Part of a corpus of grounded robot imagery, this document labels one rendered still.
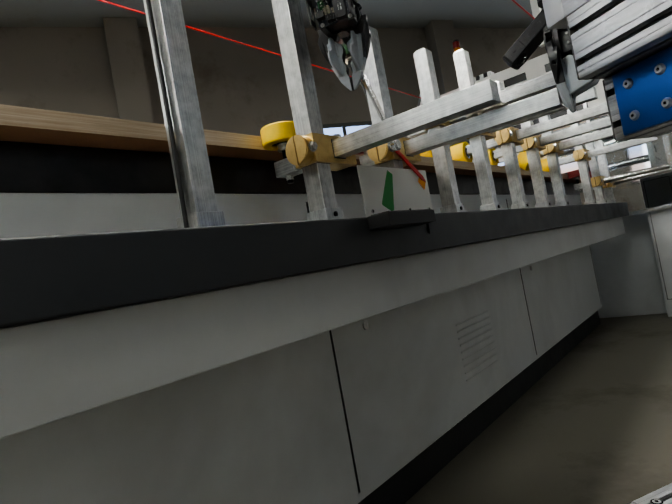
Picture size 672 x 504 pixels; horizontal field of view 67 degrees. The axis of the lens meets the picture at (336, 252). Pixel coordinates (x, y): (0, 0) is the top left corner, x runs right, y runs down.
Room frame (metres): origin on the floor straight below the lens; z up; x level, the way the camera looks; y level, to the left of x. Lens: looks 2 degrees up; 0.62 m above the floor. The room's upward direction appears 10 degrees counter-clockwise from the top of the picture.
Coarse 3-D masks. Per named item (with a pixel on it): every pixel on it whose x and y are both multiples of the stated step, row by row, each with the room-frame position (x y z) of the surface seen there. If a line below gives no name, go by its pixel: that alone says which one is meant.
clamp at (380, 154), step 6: (402, 138) 1.08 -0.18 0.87; (408, 138) 1.10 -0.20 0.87; (384, 144) 1.03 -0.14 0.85; (402, 144) 1.07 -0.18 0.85; (372, 150) 1.05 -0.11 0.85; (378, 150) 1.04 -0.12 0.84; (384, 150) 1.03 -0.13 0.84; (402, 150) 1.07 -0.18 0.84; (372, 156) 1.05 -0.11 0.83; (378, 156) 1.04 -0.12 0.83; (384, 156) 1.03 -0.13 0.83; (390, 156) 1.04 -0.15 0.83; (396, 156) 1.05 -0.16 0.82; (408, 156) 1.09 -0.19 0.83; (414, 156) 1.11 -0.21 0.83; (378, 162) 1.06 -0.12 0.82; (384, 162) 1.06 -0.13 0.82; (402, 162) 1.10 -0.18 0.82; (414, 162) 1.13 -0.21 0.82
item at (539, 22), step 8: (536, 16) 0.88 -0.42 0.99; (544, 16) 0.88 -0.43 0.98; (536, 24) 0.88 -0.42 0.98; (544, 24) 0.88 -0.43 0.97; (528, 32) 0.89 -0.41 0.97; (536, 32) 0.89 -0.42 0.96; (520, 40) 0.90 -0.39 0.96; (528, 40) 0.90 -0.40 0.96; (536, 40) 0.90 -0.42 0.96; (512, 48) 0.91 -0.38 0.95; (520, 48) 0.91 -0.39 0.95; (528, 48) 0.91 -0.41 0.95; (536, 48) 0.93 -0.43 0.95; (504, 56) 0.92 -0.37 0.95; (512, 56) 0.92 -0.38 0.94; (520, 56) 0.91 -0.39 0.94; (528, 56) 0.92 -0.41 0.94; (512, 64) 0.92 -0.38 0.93; (520, 64) 0.94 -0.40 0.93
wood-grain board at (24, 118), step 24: (0, 120) 0.63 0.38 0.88; (24, 120) 0.65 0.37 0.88; (48, 120) 0.68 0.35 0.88; (72, 120) 0.70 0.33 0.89; (96, 120) 0.73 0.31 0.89; (120, 120) 0.76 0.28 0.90; (72, 144) 0.75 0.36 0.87; (96, 144) 0.77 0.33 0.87; (120, 144) 0.79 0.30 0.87; (144, 144) 0.82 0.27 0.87; (216, 144) 0.90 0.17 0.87; (240, 144) 0.94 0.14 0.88; (408, 168) 1.50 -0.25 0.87; (432, 168) 1.58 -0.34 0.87; (456, 168) 1.67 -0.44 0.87; (504, 168) 2.01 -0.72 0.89
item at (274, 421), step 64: (0, 192) 0.68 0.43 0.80; (64, 192) 0.74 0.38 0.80; (128, 192) 0.82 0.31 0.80; (256, 192) 1.04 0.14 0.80; (576, 192) 3.08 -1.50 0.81; (576, 256) 2.86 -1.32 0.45; (384, 320) 1.32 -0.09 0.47; (448, 320) 1.59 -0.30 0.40; (512, 320) 1.99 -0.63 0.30; (576, 320) 2.67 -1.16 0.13; (192, 384) 0.86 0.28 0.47; (256, 384) 0.97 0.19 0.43; (320, 384) 1.10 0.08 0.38; (384, 384) 1.28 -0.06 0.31; (448, 384) 1.53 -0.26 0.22; (512, 384) 1.96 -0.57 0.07; (0, 448) 0.64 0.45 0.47; (64, 448) 0.70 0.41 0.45; (128, 448) 0.76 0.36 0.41; (192, 448) 0.85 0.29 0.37; (256, 448) 0.95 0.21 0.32; (320, 448) 1.08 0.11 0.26; (384, 448) 1.25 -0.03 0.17; (448, 448) 1.53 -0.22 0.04
